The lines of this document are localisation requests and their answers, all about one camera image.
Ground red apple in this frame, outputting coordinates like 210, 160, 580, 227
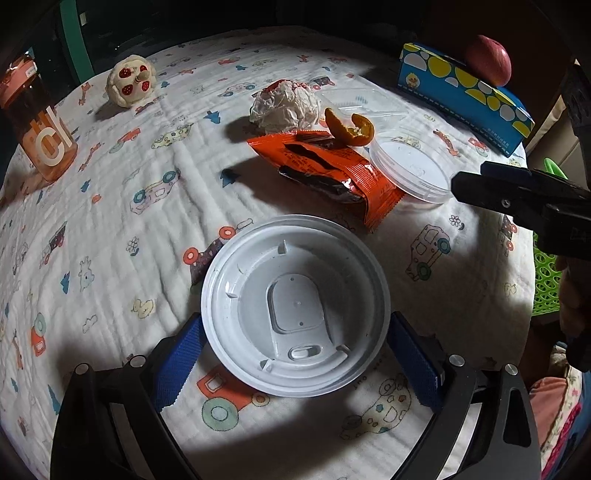
465, 34, 513, 88

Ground orange snack wrapper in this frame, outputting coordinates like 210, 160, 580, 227
246, 130, 406, 230

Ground pink floral clothing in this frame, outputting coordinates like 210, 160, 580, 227
527, 348, 591, 480

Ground clear round plastic lid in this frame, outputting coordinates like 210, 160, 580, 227
369, 133, 456, 204

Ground white round plastic lid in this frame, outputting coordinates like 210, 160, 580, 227
200, 213, 392, 398

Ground orange transparent water bottle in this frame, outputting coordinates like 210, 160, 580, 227
0, 54, 79, 182

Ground orange peel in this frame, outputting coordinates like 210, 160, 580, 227
324, 107, 375, 147

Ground crumpled white paper ball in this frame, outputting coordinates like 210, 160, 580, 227
249, 78, 321, 135

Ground clear plastic container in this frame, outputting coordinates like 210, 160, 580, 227
318, 85, 410, 136

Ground green window frame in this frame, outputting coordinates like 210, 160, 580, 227
54, 0, 94, 80

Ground cream toy with red spots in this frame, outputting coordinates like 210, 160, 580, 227
106, 54, 157, 109

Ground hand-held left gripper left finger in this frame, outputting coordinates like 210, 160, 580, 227
50, 312, 206, 480

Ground green mesh plastic basket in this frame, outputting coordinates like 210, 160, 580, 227
532, 158, 570, 316

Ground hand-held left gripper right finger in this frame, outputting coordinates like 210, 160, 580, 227
387, 312, 542, 480

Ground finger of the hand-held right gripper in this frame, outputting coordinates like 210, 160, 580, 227
451, 161, 548, 217
560, 61, 591, 155

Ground blue spotted tissue box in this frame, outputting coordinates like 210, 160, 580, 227
397, 42, 536, 140

